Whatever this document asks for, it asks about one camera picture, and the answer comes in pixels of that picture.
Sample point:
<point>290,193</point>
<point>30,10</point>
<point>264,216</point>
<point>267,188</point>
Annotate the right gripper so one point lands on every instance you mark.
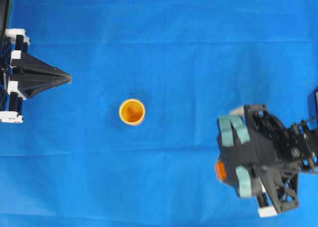
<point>264,158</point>

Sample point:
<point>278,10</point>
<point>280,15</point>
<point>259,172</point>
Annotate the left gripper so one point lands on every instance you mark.
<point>14,44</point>

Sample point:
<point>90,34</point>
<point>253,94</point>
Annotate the orange block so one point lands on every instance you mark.
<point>220,171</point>

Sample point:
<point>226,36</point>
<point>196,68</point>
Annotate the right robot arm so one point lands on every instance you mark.
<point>308,146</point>

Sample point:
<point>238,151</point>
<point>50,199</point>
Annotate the blue table cloth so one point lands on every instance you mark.
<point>74,163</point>

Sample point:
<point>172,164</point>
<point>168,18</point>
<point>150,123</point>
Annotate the yellow plastic cup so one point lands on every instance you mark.
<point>132,112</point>

